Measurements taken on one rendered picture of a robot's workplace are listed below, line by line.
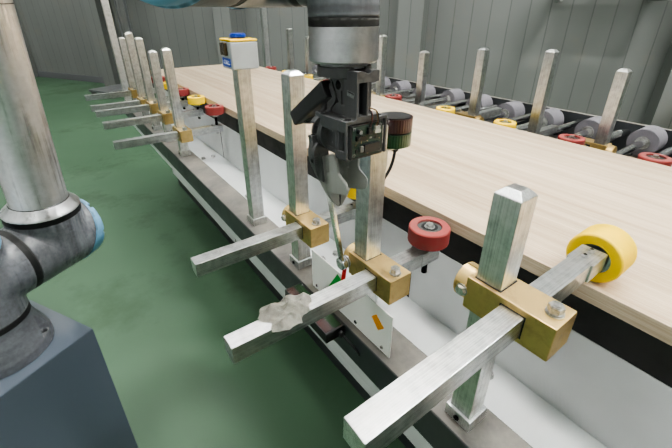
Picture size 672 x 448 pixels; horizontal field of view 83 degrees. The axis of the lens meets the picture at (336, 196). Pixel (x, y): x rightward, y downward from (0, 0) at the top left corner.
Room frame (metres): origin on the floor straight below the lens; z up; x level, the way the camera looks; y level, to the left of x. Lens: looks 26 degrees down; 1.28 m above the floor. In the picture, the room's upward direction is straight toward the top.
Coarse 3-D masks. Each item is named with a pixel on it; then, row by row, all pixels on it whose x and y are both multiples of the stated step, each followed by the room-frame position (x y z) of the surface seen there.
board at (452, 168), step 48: (432, 144) 1.14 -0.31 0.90; (480, 144) 1.14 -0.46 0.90; (528, 144) 1.14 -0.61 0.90; (576, 144) 1.14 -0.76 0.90; (384, 192) 0.83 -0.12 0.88; (432, 192) 0.79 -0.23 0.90; (480, 192) 0.79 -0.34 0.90; (576, 192) 0.79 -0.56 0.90; (624, 192) 0.79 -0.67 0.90; (480, 240) 0.61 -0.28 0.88; (528, 240) 0.59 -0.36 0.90; (624, 288) 0.45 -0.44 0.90
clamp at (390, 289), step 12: (348, 252) 0.61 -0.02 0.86; (360, 264) 0.57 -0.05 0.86; (372, 264) 0.56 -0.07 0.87; (384, 264) 0.56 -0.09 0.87; (396, 264) 0.56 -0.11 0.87; (384, 276) 0.52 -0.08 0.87; (408, 276) 0.53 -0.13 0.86; (384, 288) 0.52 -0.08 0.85; (396, 288) 0.51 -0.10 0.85; (408, 288) 0.53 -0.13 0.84; (384, 300) 0.51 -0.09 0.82; (396, 300) 0.51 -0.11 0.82
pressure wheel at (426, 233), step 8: (424, 216) 0.67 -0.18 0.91; (416, 224) 0.64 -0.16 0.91; (424, 224) 0.64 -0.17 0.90; (432, 224) 0.63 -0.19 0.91; (440, 224) 0.64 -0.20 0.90; (408, 232) 0.63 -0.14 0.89; (416, 232) 0.61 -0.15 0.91; (424, 232) 0.61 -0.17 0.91; (432, 232) 0.61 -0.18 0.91; (440, 232) 0.61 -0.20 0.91; (448, 232) 0.61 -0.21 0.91; (408, 240) 0.63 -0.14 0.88; (416, 240) 0.60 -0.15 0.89; (424, 240) 0.60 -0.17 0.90; (432, 240) 0.59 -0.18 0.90; (440, 240) 0.59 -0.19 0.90; (448, 240) 0.61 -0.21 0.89; (424, 248) 0.59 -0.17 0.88; (432, 248) 0.59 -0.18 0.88; (440, 248) 0.59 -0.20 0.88; (424, 272) 0.63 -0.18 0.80
